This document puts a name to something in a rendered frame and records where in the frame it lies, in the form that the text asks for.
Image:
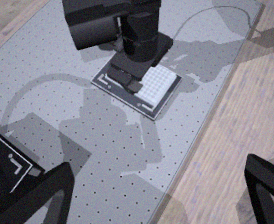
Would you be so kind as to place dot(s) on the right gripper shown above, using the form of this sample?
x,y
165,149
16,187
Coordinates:
x,y
135,58

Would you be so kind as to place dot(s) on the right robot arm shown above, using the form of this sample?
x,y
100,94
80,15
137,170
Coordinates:
x,y
95,22

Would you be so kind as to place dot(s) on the white well plate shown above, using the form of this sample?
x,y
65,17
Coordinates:
x,y
154,81

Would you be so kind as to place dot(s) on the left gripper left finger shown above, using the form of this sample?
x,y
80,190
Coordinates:
x,y
18,206

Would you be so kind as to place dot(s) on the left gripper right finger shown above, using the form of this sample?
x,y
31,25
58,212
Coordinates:
x,y
259,176

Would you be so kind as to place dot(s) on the black rectangular frame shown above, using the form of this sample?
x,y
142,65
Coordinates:
x,y
14,168

